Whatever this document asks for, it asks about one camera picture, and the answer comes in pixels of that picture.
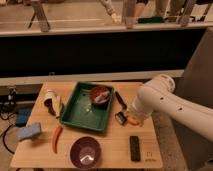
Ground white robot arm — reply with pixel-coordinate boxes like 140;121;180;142
128;74;213;142

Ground black cable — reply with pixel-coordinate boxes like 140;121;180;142
1;124;18;155

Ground green mat in background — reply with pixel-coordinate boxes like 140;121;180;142
137;16;165;24

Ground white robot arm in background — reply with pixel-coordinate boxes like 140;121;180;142
99;0;120;23

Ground black handled brush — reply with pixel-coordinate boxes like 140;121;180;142
115;92;127;125

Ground blue sponge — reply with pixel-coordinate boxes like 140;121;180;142
18;122;41;141

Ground orange carrot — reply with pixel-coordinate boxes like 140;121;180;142
52;125;63;154

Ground blue box under table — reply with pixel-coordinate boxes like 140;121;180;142
15;108;31;127

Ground purple bowl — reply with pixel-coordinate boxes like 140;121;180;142
70;136;101;170

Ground green plastic tray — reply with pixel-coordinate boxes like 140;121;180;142
60;82;114;132

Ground black remote control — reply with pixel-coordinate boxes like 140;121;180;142
129;136;141;162

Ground white cloth in bowl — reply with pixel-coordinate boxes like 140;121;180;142
94;93;108;103

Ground white cup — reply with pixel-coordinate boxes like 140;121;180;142
44;89;55;106

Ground red bowl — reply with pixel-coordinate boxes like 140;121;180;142
89;86;110;106

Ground yellow orange apple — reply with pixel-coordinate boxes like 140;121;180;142
127;116;139;126

